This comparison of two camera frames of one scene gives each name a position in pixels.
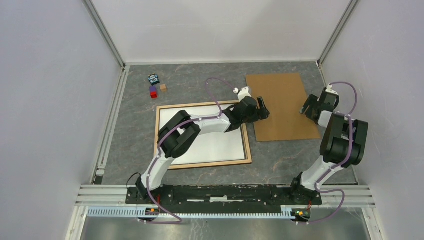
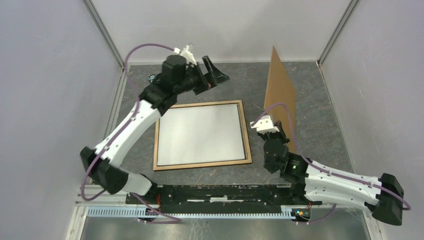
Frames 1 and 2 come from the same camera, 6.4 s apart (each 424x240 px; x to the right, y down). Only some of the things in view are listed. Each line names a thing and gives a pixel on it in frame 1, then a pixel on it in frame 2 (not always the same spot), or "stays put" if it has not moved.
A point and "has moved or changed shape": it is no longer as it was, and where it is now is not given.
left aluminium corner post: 98,21 stays put
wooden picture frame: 247,156 stays put
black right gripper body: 315,107 to 278,136
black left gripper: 263,113 to 214,77
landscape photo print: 211,146 stays put
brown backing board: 284,96 has moved or changed shape
